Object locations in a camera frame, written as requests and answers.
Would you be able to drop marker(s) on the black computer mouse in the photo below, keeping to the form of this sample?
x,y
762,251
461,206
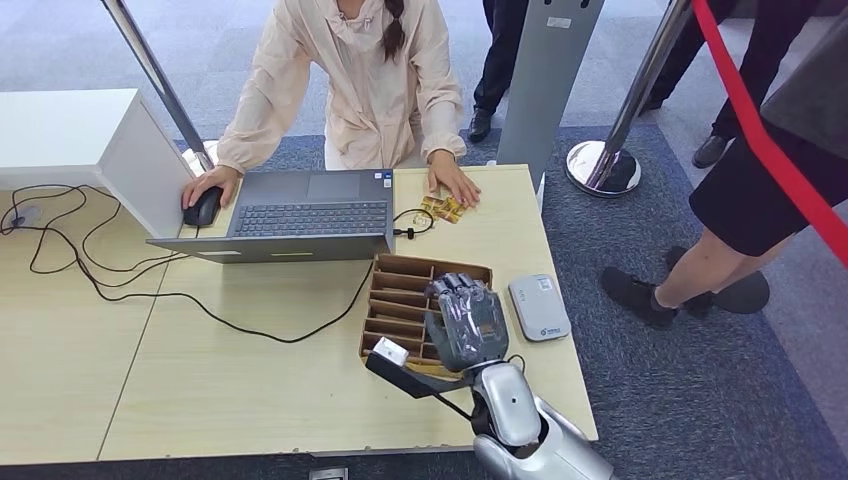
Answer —
x,y
201,210

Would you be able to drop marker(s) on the white card reader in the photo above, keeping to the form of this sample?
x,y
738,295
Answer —
x,y
540,308

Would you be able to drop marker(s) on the gold patterned ID card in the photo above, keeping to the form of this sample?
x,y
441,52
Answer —
x,y
454,212

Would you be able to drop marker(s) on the grey floor box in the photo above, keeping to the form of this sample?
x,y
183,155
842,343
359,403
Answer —
x,y
328,474

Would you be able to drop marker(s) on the wooden card organizer box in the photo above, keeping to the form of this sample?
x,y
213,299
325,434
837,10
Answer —
x,y
397,305

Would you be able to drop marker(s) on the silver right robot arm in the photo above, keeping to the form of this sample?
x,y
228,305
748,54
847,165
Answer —
x,y
523,424

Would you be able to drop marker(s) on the grey kiosk stand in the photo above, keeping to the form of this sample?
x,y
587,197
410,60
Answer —
x,y
550,73

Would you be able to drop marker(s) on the person's left hand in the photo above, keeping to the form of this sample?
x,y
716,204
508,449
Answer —
x,y
454,179

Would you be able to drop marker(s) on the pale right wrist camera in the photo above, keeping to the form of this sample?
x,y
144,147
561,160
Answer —
x,y
391,353

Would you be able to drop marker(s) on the person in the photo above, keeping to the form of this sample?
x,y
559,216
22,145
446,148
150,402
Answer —
x,y
500,53
748,199
755,53
371,86

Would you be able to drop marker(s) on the black stanchion post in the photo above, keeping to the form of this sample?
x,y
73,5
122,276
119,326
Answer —
x,y
748,298

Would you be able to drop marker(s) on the grey laptop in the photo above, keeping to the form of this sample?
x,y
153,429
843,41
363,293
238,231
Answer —
x,y
305,225

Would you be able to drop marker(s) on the white cabinet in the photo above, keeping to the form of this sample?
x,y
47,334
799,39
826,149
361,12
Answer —
x,y
73,132

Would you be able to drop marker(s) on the chrome stanchion post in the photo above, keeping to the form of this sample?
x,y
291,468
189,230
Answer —
x,y
159,79
646,73

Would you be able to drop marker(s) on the person's right hand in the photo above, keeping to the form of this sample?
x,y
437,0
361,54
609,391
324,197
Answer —
x,y
212,177

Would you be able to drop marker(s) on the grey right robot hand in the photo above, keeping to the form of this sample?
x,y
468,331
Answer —
x,y
470,324

